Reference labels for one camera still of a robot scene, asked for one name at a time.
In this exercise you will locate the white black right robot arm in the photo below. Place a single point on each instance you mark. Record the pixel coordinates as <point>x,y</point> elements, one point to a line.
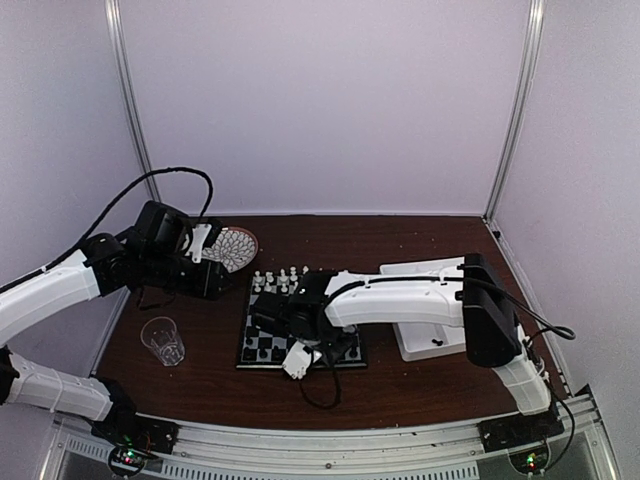
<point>322,308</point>

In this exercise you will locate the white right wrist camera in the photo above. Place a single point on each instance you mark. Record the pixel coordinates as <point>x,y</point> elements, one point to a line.
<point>299,359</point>

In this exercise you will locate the front aluminium rail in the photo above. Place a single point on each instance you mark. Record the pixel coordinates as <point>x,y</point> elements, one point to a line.
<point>441,451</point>

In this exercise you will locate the clear drinking glass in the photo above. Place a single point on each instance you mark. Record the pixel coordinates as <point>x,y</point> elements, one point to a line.
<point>162,338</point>

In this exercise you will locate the left aluminium frame post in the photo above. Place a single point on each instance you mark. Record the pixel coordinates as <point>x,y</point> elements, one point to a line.
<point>117,37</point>

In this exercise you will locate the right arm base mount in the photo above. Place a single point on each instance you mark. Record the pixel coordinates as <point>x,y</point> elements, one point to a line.
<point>525,439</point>

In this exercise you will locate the right aluminium frame post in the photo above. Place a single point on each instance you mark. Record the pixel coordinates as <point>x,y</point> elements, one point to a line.
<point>527,70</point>

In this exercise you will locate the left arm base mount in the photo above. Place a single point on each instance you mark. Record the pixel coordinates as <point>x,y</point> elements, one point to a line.
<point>137,446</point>

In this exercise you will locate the aluminium frame post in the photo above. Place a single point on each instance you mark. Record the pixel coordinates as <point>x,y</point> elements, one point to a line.
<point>527,70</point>
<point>117,37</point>

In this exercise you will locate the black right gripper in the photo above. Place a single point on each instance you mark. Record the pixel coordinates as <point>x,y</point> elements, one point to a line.
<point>344,342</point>

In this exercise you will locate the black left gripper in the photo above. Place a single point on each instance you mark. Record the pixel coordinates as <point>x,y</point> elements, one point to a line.
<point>206,286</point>

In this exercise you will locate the white chess bishop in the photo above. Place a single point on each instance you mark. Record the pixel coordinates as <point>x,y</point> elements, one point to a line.
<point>283,278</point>

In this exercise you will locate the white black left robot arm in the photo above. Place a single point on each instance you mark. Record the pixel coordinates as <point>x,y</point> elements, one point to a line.
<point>163,249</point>

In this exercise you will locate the white plastic tray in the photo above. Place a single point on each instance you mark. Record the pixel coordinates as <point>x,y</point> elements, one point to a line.
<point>415,339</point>

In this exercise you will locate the floral ceramic plate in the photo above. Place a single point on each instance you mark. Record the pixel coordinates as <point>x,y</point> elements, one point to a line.
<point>235,248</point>

